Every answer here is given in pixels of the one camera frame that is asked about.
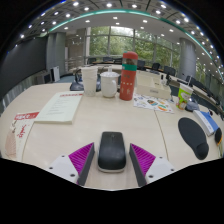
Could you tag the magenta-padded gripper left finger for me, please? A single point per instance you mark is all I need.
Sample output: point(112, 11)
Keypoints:
point(63, 166)

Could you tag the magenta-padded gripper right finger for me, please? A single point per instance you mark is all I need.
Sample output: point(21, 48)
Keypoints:
point(159, 167)

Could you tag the black computer mouse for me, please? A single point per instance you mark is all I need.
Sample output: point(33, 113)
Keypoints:
point(112, 151)

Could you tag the black mouse pad with wrist rest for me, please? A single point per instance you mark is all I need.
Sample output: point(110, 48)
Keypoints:
point(192, 135)

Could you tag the red and white leaflet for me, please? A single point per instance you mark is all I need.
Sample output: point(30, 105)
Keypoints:
point(20, 133)

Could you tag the white booklet with red header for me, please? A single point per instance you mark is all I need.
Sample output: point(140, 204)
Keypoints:
point(61, 107)

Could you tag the colourful sticker sheet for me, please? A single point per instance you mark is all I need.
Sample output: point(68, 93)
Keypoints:
point(151, 103)

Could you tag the blue and white book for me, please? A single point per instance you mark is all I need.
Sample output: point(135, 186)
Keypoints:
point(206, 122)

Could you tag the green printed cup with straw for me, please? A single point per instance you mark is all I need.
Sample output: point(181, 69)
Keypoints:
point(184, 96)

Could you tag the white desk organiser box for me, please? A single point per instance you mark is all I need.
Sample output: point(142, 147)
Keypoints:
point(151, 87)

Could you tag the red drink bottle green band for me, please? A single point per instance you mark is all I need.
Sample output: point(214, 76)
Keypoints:
point(128, 80)

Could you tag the white lidded mug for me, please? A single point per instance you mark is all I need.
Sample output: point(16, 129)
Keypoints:
point(109, 85)

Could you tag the group of black office chairs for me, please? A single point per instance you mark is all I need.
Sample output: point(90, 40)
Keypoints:
point(169, 70)

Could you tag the group of ceiling lights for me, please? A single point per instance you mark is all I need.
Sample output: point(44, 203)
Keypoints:
point(109, 5)

